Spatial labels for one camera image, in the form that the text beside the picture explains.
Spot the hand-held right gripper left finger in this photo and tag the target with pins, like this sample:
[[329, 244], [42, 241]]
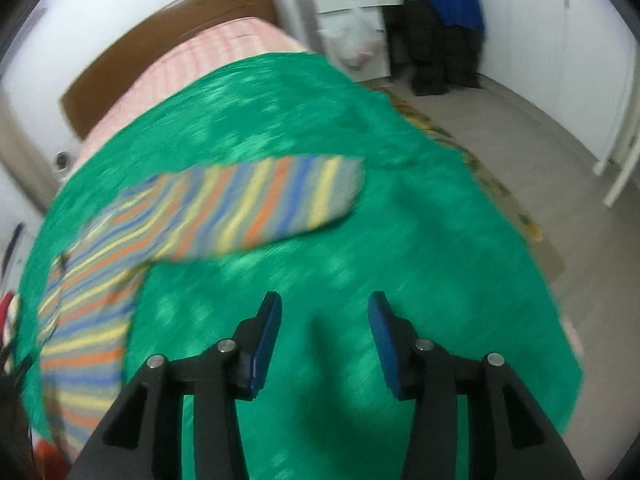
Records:
[[265, 342]]

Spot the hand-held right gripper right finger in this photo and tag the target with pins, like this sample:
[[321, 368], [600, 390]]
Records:
[[384, 345]]

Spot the striped knit small garment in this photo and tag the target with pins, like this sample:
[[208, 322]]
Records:
[[250, 200]]

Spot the green fuzzy blanket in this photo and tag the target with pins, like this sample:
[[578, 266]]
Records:
[[350, 135]]

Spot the red cloth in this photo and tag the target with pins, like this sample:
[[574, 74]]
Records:
[[4, 310]]

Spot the black rod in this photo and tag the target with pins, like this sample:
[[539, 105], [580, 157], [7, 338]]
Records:
[[14, 245]]

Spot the white round device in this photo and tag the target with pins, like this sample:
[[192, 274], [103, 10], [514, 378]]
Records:
[[63, 161]]

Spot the pink striped bed sheet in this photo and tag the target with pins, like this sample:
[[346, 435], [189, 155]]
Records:
[[200, 55]]

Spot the white plastic bag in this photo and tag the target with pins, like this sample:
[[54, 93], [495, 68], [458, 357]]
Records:
[[355, 40]]

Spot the white wardrobe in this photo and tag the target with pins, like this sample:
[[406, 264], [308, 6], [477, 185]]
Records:
[[550, 60]]

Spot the brown wooden headboard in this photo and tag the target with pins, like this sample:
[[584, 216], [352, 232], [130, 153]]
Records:
[[175, 25]]

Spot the white frame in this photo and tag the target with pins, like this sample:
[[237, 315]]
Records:
[[620, 175]]

